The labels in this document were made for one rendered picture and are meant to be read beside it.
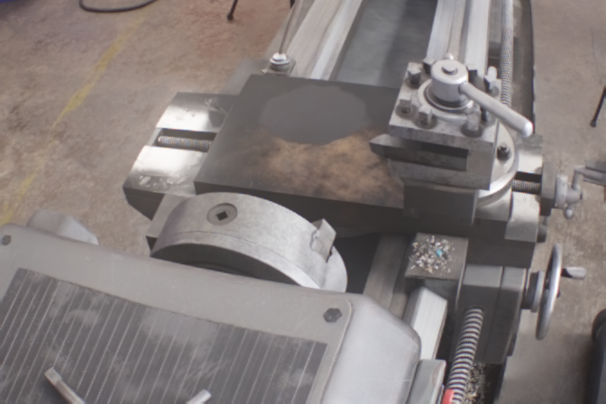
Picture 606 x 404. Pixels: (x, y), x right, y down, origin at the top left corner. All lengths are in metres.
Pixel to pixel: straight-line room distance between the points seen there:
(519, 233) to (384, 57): 0.81
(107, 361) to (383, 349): 0.25
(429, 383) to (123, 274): 0.31
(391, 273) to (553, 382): 1.01
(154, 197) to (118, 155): 1.52
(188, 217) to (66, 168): 2.13
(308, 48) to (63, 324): 1.28
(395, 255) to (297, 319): 0.72
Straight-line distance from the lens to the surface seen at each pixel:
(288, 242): 0.95
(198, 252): 0.95
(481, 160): 1.23
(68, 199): 2.94
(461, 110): 1.20
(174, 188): 1.52
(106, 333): 0.72
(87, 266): 0.78
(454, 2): 2.10
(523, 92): 2.51
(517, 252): 1.41
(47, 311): 0.75
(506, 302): 1.44
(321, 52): 1.84
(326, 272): 0.98
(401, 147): 1.21
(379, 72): 1.99
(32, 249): 0.82
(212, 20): 3.71
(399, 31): 2.16
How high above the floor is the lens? 1.89
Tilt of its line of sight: 43 degrees down
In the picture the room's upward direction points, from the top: 7 degrees counter-clockwise
